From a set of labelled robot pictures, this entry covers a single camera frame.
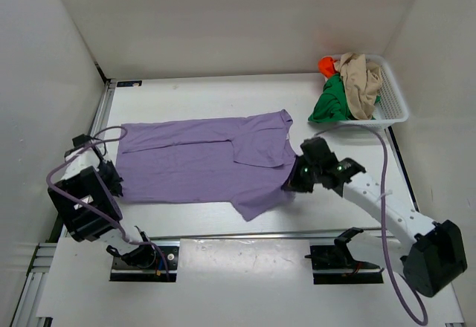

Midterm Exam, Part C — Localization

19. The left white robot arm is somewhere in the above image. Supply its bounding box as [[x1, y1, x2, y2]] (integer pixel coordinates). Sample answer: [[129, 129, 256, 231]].
[[46, 134, 158, 269]]

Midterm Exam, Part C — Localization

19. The black label sticker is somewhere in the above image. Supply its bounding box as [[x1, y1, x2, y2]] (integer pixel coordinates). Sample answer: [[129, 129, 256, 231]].
[[116, 80, 143, 88]]

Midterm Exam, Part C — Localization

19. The purple t shirt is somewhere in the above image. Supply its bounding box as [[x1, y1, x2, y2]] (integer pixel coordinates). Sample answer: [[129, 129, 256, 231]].
[[115, 110, 296, 221]]

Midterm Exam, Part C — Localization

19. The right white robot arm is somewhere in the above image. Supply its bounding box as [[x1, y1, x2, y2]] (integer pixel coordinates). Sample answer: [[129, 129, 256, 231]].
[[283, 137, 467, 297]]

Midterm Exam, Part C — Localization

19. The white front board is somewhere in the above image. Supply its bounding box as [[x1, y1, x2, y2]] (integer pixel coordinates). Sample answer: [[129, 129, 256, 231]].
[[35, 236, 466, 324]]

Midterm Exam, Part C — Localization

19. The white plastic basket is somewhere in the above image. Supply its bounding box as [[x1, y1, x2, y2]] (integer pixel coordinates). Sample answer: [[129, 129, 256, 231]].
[[331, 54, 409, 129]]

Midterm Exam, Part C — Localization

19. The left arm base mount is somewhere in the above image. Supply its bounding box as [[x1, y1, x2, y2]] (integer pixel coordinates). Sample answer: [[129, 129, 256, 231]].
[[106, 240, 180, 283]]

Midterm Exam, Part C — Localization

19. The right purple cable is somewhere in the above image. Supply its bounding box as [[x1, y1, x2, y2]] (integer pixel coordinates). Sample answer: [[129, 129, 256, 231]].
[[314, 124, 429, 326]]

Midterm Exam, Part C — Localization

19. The beige t shirt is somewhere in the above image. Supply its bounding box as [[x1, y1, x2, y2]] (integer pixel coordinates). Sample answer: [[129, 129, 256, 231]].
[[334, 53, 383, 120]]

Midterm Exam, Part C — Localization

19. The orange t shirt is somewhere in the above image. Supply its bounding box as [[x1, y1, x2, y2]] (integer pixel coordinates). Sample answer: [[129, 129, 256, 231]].
[[318, 56, 338, 79]]

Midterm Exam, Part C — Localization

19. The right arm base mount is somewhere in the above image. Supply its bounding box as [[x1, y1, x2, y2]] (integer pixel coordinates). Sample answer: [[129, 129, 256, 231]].
[[304, 227, 384, 285]]

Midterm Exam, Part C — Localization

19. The aluminium frame rail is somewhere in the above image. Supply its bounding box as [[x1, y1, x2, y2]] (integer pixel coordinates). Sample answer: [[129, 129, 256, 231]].
[[10, 77, 425, 327]]

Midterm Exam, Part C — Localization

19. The purple cable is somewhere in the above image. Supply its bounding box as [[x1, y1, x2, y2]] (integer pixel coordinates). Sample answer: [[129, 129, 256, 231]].
[[314, 124, 429, 326], [45, 125, 172, 282]]

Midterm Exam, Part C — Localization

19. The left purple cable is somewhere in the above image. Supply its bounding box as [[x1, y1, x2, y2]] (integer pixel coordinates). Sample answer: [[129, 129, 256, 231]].
[[45, 125, 172, 282]]

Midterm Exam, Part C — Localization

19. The green t shirt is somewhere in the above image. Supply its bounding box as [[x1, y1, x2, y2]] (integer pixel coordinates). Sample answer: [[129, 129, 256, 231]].
[[307, 74, 382, 123]]

